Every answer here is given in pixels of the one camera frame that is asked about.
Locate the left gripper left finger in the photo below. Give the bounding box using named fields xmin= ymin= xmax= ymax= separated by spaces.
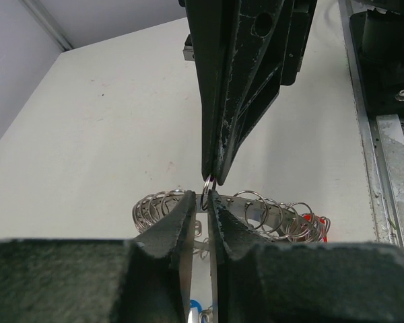
xmin=0 ymin=191 xmax=196 ymax=322

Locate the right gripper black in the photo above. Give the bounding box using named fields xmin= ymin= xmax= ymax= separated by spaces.
xmin=179 ymin=1 xmax=317 ymax=185

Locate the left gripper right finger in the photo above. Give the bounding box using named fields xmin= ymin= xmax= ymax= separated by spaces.
xmin=208 ymin=191 xmax=404 ymax=322

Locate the key with blue tag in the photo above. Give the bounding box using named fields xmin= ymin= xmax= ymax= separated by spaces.
xmin=187 ymin=299 xmax=214 ymax=323

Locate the metal disc with keyrings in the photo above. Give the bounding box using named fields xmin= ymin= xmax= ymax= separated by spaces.
xmin=131 ymin=188 xmax=320 ymax=243

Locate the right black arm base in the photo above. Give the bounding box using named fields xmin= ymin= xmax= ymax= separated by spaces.
xmin=349 ymin=0 xmax=404 ymax=116

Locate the aluminium rail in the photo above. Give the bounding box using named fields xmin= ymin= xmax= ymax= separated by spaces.
xmin=339 ymin=1 xmax=404 ymax=251

